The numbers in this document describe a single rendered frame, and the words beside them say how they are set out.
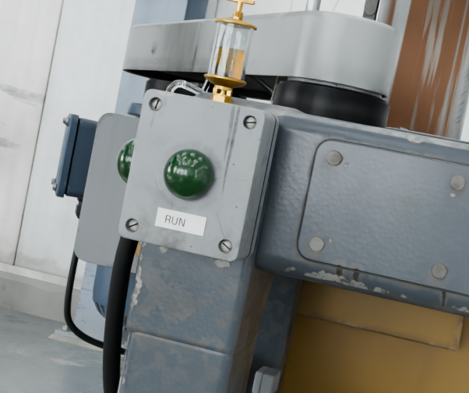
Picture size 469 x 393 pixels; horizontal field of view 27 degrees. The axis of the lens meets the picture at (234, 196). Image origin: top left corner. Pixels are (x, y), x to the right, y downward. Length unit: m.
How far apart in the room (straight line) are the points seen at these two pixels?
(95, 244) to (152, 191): 0.49
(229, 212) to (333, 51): 0.20
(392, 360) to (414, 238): 0.32
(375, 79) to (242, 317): 0.22
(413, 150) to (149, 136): 0.16
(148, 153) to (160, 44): 0.44
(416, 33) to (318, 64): 0.39
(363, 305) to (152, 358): 0.27
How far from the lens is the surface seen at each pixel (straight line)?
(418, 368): 0.91
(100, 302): 1.11
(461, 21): 1.11
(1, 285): 6.44
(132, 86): 5.66
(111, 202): 1.05
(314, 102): 0.72
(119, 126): 1.05
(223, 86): 0.65
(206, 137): 0.57
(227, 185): 0.57
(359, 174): 0.60
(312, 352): 0.91
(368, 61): 0.73
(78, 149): 1.07
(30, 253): 6.38
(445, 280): 0.60
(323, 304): 0.86
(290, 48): 0.75
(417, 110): 1.10
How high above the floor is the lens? 1.31
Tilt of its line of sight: 3 degrees down
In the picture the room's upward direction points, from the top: 11 degrees clockwise
